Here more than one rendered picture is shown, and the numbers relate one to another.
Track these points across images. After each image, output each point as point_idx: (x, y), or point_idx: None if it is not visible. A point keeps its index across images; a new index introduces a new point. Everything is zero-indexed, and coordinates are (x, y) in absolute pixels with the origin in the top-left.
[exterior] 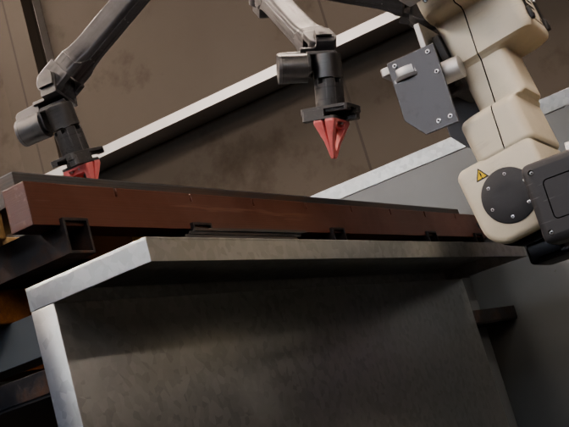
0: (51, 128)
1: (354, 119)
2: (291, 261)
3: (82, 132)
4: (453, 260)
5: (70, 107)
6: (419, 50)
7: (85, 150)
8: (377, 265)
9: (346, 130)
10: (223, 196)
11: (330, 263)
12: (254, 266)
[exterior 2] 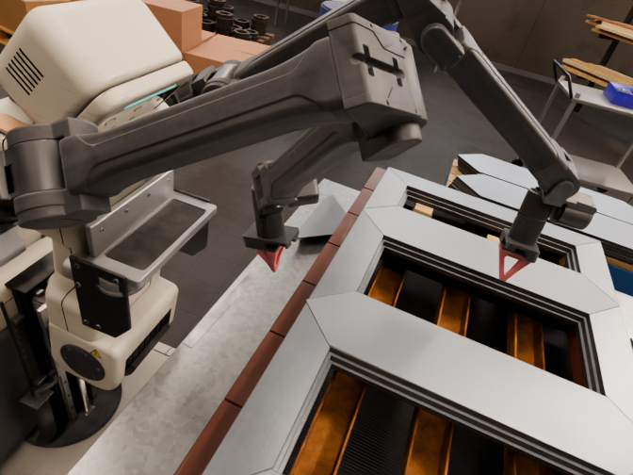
0: (552, 214)
1: (250, 247)
2: (300, 249)
3: (515, 221)
4: (169, 436)
5: (526, 195)
6: (178, 189)
7: (505, 233)
8: (255, 331)
9: (259, 254)
10: (337, 226)
11: (284, 277)
12: (315, 239)
